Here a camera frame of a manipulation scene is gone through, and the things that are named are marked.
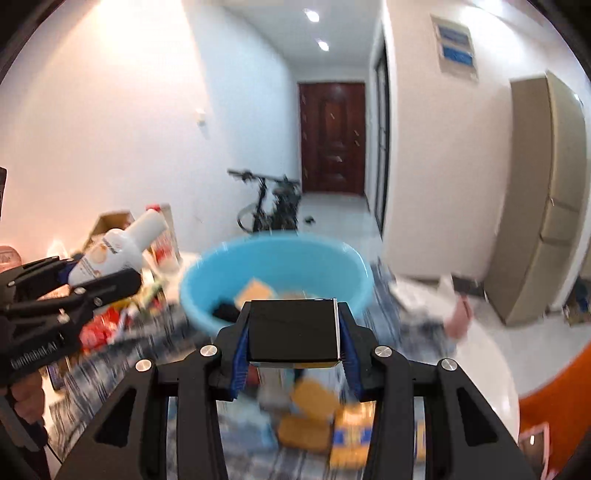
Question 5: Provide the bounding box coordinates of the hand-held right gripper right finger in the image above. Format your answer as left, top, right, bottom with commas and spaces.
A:
337, 302, 541, 480

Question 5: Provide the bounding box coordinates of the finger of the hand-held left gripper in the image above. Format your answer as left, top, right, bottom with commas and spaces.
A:
7, 256, 79, 289
7, 269, 142, 326

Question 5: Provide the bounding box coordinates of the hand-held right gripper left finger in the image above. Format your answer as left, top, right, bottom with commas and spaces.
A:
55, 300, 252, 480

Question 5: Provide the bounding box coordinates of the white lotion bottle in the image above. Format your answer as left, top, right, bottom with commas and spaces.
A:
67, 209, 169, 287

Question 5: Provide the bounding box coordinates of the small black box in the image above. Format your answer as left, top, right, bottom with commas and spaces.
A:
245, 299, 345, 370

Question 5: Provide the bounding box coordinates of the blue plastic basin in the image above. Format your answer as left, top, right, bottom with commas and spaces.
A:
179, 233, 372, 337

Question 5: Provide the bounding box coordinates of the person's left hand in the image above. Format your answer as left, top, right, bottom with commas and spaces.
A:
8, 369, 47, 425

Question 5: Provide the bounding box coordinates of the red snack bag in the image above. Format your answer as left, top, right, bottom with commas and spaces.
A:
81, 307, 125, 352

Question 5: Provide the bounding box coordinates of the tan flat packet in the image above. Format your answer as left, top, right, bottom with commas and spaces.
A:
277, 413, 333, 450
288, 378, 340, 421

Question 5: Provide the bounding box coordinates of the open cardboard box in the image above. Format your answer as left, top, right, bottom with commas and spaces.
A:
88, 211, 134, 250

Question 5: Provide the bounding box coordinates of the yellow and blue packet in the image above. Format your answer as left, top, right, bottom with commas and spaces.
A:
330, 404, 428, 469

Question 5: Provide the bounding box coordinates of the blue plaid shirt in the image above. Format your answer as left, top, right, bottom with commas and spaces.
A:
46, 258, 462, 480

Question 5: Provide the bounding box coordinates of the red cap milk carton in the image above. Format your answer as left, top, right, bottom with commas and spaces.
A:
145, 203, 183, 273

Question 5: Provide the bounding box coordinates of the white flat box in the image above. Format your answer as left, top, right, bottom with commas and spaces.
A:
392, 274, 455, 310

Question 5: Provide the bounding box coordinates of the pink holder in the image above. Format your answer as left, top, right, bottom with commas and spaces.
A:
445, 295, 474, 340

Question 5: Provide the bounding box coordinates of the black bicycle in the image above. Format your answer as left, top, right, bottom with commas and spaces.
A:
228, 169, 303, 234

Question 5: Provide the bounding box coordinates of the orange chair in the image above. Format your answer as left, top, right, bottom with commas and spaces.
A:
517, 332, 591, 462

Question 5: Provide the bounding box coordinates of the dark red door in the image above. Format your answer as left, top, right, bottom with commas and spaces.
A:
298, 82, 366, 197

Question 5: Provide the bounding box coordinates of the black framed glass door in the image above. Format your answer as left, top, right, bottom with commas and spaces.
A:
372, 41, 391, 236

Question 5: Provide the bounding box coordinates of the beige refrigerator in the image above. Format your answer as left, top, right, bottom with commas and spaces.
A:
485, 71, 591, 326

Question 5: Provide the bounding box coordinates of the wall electrical panel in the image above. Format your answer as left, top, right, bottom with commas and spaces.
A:
431, 14, 478, 81

